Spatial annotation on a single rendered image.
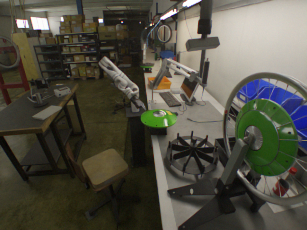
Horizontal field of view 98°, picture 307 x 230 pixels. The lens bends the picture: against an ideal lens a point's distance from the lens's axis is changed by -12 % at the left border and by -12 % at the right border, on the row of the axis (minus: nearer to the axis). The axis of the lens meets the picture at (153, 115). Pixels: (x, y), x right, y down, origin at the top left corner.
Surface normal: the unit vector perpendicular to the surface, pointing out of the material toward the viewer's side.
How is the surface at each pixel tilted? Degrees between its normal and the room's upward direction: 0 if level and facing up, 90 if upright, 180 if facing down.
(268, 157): 93
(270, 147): 88
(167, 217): 0
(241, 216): 0
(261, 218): 0
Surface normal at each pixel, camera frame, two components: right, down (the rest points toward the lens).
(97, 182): 0.00, -0.87
